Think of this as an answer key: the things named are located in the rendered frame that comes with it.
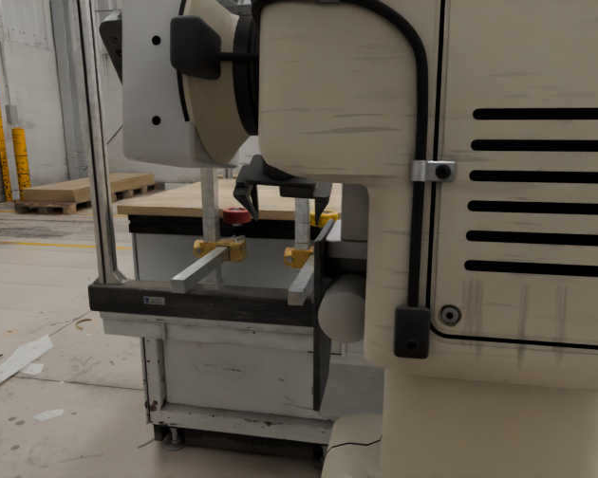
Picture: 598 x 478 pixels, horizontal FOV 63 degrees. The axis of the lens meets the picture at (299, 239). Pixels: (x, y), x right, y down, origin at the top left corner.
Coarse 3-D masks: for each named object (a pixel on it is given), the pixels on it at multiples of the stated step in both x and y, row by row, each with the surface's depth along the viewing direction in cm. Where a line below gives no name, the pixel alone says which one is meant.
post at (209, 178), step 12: (204, 168) 126; (204, 180) 127; (216, 180) 129; (204, 192) 127; (216, 192) 129; (204, 204) 128; (216, 204) 129; (204, 216) 129; (216, 216) 130; (204, 228) 129; (216, 228) 130; (204, 240) 130; (216, 240) 131; (216, 276) 132
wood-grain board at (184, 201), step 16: (176, 192) 181; (192, 192) 181; (224, 192) 181; (272, 192) 181; (336, 192) 181; (128, 208) 150; (144, 208) 149; (160, 208) 148; (176, 208) 147; (192, 208) 146; (224, 208) 145; (272, 208) 145; (288, 208) 145; (336, 208) 145
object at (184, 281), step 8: (216, 248) 127; (224, 248) 127; (208, 256) 119; (216, 256) 120; (224, 256) 126; (200, 264) 113; (208, 264) 114; (216, 264) 120; (184, 272) 106; (192, 272) 106; (200, 272) 110; (208, 272) 115; (176, 280) 101; (184, 280) 101; (192, 280) 105; (200, 280) 110; (176, 288) 102; (184, 288) 102
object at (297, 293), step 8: (312, 256) 123; (312, 264) 116; (304, 272) 110; (312, 272) 110; (296, 280) 104; (304, 280) 104; (312, 280) 110; (296, 288) 99; (304, 288) 99; (288, 296) 98; (296, 296) 97; (304, 296) 99; (296, 304) 98
